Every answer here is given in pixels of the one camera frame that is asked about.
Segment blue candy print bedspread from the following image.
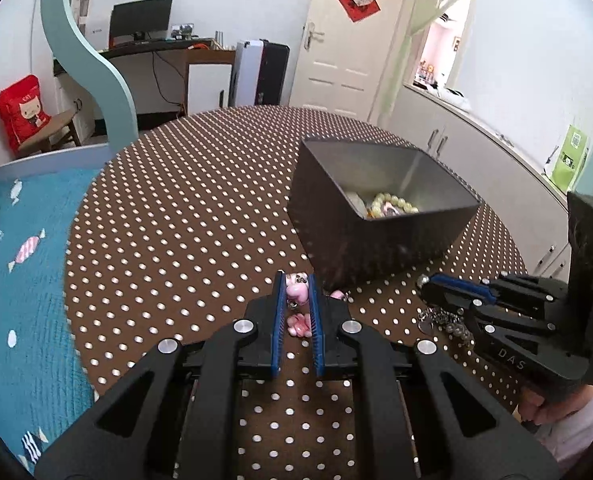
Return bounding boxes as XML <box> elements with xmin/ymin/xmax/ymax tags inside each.
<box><xmin>0</xmin><ymin>142</ymin><xmax>112</xmax><ymax>476</ymax></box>

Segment dark wooden desk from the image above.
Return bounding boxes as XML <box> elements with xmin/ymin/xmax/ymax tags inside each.
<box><xmin>54</xmin><ymin>37</ymin><xmax>237</xmax><ymax>116</ymax></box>

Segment wooden chair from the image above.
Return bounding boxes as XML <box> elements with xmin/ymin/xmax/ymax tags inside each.
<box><xmin>16</xmin><ymin>110</ymin><xmax>82</xmax><ymax>158</ymax></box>

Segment white bag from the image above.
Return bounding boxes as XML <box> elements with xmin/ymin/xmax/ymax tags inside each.
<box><xmin>429</xmin><ymin>85</ymin><xmax>472</xmax><ymax>113</ymax></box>

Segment person's right forearm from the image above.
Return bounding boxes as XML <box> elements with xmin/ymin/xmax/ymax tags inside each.
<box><xmin>534</xmin><ymin>340</ymin><xmax>593</xmax><ymax>468</ymax></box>

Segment white bead bracelet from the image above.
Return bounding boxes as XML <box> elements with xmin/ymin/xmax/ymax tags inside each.
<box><xmin>369</xmin><ymin>191</ymin><xmax>420</xmax><ymax>217</ymax></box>

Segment red diamond door decoration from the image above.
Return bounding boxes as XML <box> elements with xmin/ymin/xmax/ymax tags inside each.
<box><xmin>335</xmin><ymin>0</ymin><xmax>381</xmax><ymax>23</ymax></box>

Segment green paper bag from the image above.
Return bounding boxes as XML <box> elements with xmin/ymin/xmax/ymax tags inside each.
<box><xmin>551</xmin><ymin>124</ymin><xmax>590</xmax><ymax>193</ymax></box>

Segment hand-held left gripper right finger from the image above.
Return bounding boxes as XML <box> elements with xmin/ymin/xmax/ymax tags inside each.
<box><xmin>308</xmin><ymin>274</ymin><xmax>561</xmax><ymax>480</ymax></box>

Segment grey metal box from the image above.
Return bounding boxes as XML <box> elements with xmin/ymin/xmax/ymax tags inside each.
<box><xmin>287</xmin><ymin>137</ymin><xmax>480</xmax><ymax>288</ymax></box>

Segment silver keychain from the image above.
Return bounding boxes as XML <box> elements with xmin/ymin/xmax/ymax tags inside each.
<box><xmin>418</xmin><ymin>306</ymin><xmax>475</xmax><ymax>346</ymax></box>

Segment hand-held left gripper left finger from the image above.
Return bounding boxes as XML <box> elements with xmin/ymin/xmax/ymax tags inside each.
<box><xmin>34</xmin><ymin>270</ymin><xmax>286</xmax><ymax>480</ymax></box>

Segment teal bunk bed frame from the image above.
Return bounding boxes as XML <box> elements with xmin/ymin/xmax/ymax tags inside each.
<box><xmin>40</xmin><ymin>0</ymin><xmax>140</xmax><ymax>158</ymax></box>

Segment person's right hand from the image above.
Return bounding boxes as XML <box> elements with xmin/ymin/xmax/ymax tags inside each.
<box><xmin>519</xmin><ymin>382</ymin><xmax>593</xmax><ymax>426</ymax></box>

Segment red cartoon cushion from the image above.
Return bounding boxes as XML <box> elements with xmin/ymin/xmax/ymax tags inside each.
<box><xmin>0</xmin><ymin>75</ymin><xmax>52</xmax><ymax>157</ymax></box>

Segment white sideboard cabinet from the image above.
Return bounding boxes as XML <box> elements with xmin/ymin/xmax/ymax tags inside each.
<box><xmin>374</xmin><ymin>82</ymin><xmax>585</xmax><ymax>281</ymax></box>

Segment silver door handle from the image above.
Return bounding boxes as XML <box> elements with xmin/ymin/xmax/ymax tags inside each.
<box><xmin>304</xmin><ymin>21</ymin><xmax>326</xmax><ymax>51</ymax></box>

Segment pink charm keychain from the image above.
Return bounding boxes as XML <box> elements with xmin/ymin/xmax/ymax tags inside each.
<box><xmin>285</xmin><ymin>272</ymin><xmax>313</xmax><ymax>339</ymax></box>

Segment black cable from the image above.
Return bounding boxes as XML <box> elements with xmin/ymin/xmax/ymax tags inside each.
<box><xmin>151</xmin><ymin>52</ymin><xmax>185</xmax><ymax>111</ymax></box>

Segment black monitor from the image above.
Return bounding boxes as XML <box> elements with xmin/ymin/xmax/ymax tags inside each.
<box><xmin>109</xmin><ymin>0</ymin><xmax>174</xmax><ymax>46</ymax></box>

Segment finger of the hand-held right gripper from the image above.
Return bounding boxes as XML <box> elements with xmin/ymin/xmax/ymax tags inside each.
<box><xmin>417</xmin><ymin>280</ymin><xmax>570</xmax><ymax>356</ymax></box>
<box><xmin>427</xmin><ymin>271</ymin><xmax>570</xmax><ymax>311</ymax></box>

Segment white door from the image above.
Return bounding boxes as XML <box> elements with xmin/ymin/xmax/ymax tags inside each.
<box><xmin>286</xmin><ymin>0</ymin><xmax>412</xmax><ymax>121</ymax></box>

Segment black suitcase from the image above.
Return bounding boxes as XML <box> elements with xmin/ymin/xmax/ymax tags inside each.
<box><xmin>256</xmin><ymin>42</ymin><xmax>290</xmax><ymax>107</ymax></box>

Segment white suitcase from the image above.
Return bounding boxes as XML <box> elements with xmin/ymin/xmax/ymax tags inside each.
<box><xmin>230</xmin><ymin>40</ymin><xmax>265</xmax><ymax>108</ymax></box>

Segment brown polka dot tablecloth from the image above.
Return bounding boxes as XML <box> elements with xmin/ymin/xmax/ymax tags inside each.
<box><xmin>64</xmin><ymin>105</ymin><xmax>530</xmax><ymax>480</ymax></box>

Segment small white-door cabinet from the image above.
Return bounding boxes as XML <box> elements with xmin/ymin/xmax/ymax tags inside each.
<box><xmin>184</xmin><ymin>50</ymin><xmax>237</xmax><ymax>113</ymax></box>

